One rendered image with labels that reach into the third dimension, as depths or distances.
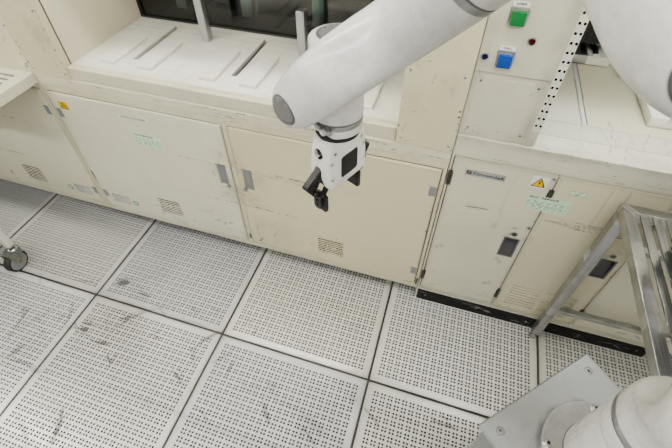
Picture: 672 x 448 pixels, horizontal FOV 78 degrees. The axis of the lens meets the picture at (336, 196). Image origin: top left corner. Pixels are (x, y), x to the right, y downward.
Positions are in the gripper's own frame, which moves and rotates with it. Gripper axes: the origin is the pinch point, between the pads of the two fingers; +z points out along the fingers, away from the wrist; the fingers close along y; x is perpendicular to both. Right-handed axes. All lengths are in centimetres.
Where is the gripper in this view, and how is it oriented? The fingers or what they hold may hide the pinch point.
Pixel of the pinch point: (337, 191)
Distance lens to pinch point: 81.1
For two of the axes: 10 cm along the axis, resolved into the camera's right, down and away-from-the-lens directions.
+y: 6.7, -5.4, 5.1
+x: -7.4, -4.8, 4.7
